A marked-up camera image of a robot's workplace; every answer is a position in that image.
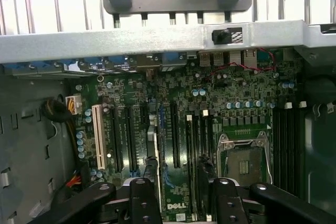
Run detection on CPU socket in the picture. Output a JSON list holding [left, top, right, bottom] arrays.
[[214, 130, 275, 186]]

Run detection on blue expansion slot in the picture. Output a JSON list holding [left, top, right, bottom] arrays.
[[158, 102, 166, 198]]

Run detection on metal locking lever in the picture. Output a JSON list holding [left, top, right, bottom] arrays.
[[265, 134, 275, 183]]

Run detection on white expansion slot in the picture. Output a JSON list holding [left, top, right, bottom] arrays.
[[91, 104, 107, 171]]

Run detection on green motherboard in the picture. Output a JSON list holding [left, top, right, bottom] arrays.
[[61, 48, 307, 224]]

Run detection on white power connector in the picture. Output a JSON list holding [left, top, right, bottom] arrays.
[[65, 94, 82, 115]]

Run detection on silver rear port block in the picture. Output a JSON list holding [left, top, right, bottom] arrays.
[[229, 50, 243, 67], [243, 50, 258, 69], [213, 50, 226, 67], [198, 50, 212, 68]]

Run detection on grey open PC case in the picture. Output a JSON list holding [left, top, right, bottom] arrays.
[[0, 19, 336, 224]]

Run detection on black sleeved power wires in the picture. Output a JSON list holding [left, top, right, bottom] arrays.
[[41, 98, 90, 190]]

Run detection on thin red switch wire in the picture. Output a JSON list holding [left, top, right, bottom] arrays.
[[204, 47, 279, 83]]

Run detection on black intrusion switch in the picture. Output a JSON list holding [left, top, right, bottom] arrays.
[[211, 29, 229, 45]]

